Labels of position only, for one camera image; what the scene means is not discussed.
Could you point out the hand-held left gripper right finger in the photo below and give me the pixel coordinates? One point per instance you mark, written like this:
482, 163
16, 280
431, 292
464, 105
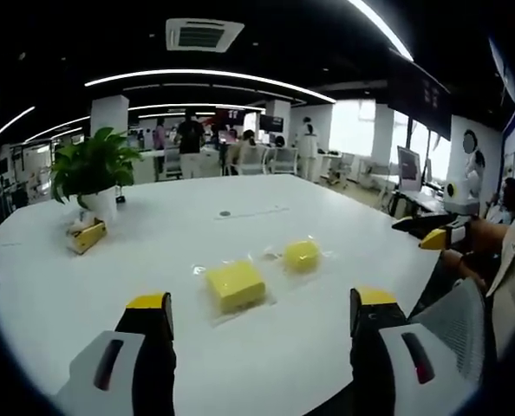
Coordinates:
396, 351

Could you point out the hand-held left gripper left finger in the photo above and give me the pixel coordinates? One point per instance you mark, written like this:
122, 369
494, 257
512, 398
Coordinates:
127, 346

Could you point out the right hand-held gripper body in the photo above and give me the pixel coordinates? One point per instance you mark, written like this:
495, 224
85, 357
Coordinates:
459, 195

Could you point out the rectangular yellow silicone block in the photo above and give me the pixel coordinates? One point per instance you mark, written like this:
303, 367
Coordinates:
236, 286

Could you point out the round yellow silicone block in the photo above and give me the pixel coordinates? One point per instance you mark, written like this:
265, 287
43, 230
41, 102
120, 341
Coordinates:
301, 256

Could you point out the computer monitor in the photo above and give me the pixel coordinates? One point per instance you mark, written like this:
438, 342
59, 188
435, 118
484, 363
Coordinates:
409, 169

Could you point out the grey mesh chair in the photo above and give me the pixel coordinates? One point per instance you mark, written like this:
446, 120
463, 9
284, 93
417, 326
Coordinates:
452, 320

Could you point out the yellow tissue box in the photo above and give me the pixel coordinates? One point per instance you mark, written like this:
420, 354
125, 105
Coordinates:
86, 234

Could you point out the small black object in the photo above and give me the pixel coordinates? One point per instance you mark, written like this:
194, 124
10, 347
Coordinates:
120, 199

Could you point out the white office chair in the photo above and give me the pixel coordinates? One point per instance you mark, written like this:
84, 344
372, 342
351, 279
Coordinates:
285, 158

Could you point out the green potted plant white pot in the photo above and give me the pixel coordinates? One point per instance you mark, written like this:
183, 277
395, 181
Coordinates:
95, 169

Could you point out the long ceiling light strip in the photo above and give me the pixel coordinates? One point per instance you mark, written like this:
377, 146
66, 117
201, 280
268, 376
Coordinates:
205, 74

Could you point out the ceiling air conditioner vent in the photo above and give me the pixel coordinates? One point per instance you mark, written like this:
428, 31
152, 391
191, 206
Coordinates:
204, 34

